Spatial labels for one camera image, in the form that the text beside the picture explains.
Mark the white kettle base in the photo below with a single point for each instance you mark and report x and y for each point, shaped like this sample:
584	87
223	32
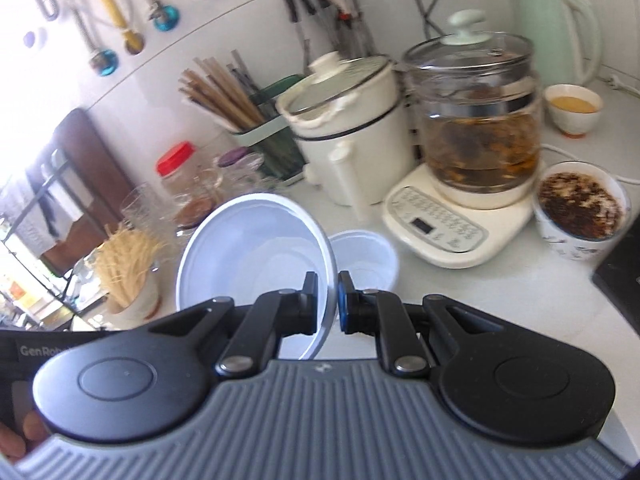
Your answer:
440	230

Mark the translucent plastic bowl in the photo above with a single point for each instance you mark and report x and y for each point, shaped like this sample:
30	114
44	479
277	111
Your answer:
367	260

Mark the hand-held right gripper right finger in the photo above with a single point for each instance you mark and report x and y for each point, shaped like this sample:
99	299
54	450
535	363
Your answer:
342	305

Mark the glass tea kettle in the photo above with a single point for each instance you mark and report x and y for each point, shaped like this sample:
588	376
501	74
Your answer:
475	135

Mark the bundle of wooden chopsticks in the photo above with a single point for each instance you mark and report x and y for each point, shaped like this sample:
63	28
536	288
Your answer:
220	95

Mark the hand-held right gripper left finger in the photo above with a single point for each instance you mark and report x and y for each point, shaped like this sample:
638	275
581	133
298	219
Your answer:
310	310

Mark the small cup with orange base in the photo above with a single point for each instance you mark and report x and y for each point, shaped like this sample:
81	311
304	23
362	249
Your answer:
572	110

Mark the purple lid jar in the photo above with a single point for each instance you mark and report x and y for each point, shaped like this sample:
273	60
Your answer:
240	160

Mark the green cutlery holder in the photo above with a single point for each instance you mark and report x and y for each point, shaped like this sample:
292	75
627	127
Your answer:
272	150

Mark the person's left hand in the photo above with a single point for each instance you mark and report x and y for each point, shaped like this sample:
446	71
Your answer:
20	435

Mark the black metal rack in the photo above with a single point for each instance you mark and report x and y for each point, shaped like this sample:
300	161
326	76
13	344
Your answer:
30	220

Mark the white patterned cup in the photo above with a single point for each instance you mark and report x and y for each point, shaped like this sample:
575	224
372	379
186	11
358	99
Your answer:
575	220

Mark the red lid jar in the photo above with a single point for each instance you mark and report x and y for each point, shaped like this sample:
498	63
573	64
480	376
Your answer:
177	165

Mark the white bowl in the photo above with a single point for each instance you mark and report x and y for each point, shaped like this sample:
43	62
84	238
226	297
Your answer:
250	250

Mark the mint electric kettle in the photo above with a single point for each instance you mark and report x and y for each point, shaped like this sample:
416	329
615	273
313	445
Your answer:
545	35

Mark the wooden cutting board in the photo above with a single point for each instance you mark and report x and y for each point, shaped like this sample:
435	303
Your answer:
95	160

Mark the white power plug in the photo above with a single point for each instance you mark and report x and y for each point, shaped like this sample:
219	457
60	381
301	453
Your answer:
617	82

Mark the black flat appliance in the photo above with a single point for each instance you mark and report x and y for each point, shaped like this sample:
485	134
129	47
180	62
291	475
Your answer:
622	275

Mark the teal gas valve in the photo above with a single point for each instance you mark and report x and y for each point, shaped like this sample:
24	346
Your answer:
166	17
104	62

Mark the white cooker pot with lid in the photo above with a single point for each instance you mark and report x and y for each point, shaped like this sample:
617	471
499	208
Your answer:
350	125

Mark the yellow straw bundle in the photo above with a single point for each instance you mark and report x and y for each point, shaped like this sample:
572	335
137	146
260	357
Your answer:
125	260

